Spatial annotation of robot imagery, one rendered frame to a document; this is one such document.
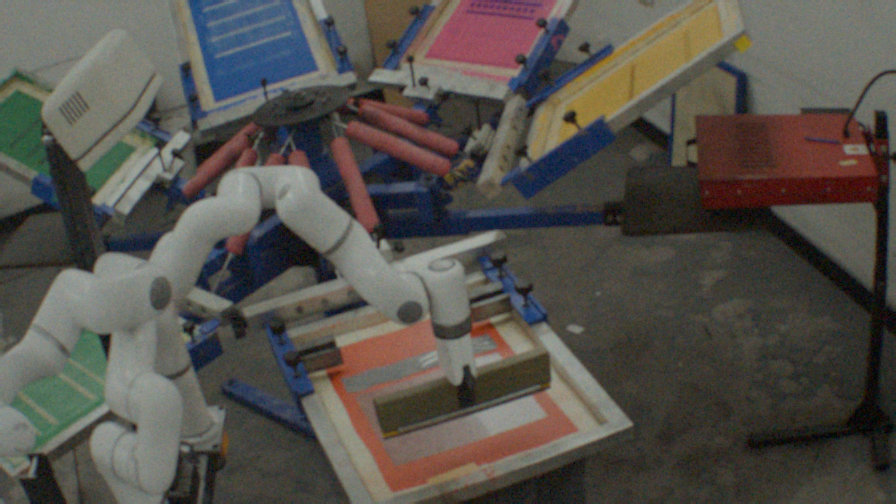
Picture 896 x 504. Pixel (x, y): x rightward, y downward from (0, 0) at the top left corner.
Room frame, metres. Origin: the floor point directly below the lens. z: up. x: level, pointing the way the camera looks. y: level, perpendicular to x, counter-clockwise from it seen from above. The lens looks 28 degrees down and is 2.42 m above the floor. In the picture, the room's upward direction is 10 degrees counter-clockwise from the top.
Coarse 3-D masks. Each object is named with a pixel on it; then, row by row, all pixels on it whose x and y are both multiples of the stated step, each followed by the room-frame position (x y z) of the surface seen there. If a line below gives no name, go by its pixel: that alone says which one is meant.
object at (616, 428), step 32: (352, 320) 2.49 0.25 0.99; (384, 320) 2.51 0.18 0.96; (576, 384) 2.06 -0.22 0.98; (320, 416) 2.10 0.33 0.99; (608, 416) 1.91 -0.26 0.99; (544, 448) 1.85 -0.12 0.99; (576, 448) 1.83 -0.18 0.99; (352, 480) 1.85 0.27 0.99; (448, 480) 1.80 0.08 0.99; (480, 480) 1.78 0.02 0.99; (512, 480) 1.80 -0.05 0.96
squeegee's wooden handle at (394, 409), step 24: (504, 360) 1.96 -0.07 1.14; (528, 360) 1.96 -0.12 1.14; (432, 384) 1.92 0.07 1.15; (480, 384) 1.93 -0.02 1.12; (504, 384) 1.94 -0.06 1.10; (528, 384) 1.96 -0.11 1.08; (384, 408) 1.88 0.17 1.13; (408, 408) 1.89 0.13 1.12; (432, 408) 1.91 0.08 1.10; (456, 408) 1.92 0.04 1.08; (384, 432) 1.88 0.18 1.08
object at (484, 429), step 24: (408, 336) 2.43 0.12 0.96; (432, 336) 2.41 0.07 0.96; (480, 360) 2.27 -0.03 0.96; (504, 408) 2.07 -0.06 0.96; (528, 408) 2.05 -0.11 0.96; (552, 408) 2.03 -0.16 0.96; (480, 432) 1.99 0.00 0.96; (504, 432) 1.98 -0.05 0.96; (528, 432) 1.96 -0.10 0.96; (552, 432) 1.94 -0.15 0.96; (504, 456) 1.89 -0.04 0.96
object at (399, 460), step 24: (384, 336) 2.45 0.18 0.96; (360, 360) 2.36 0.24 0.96; (384, 360) 2.34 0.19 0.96; (336, 384) 2.27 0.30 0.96; (384, 384) 2.24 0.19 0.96; (408, 384) 2.22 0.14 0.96; (360, 408) 2.16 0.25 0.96; (360, 432) 2.06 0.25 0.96; (432, 432) 2.02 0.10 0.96; (456, 432) 2.01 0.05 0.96; (384, 456) 1.96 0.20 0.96; (408, 456) 1.95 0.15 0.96; (432, 456) 1.94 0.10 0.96; (456, 456) 1.92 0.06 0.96; (480, 456) 1.91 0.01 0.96; (408, 480) 1.86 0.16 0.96
